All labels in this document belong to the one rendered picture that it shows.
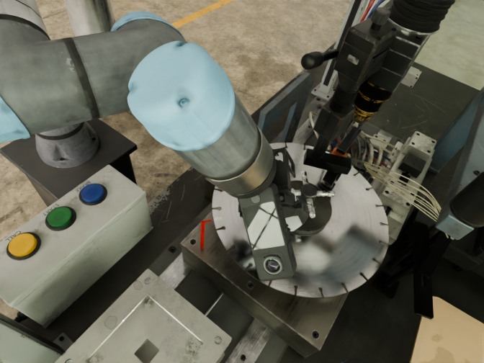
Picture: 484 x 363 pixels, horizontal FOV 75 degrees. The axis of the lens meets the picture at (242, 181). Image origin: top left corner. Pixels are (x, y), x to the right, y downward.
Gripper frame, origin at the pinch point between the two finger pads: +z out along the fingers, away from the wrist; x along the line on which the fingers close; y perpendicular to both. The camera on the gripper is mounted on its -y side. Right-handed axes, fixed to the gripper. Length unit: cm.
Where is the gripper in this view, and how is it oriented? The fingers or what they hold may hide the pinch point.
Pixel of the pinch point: (289, 229)
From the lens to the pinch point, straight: 52.9
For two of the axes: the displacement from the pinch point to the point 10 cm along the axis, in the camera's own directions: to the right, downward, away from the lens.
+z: 3.9, 3.9, 8.4
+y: 0.0, -9.1, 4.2
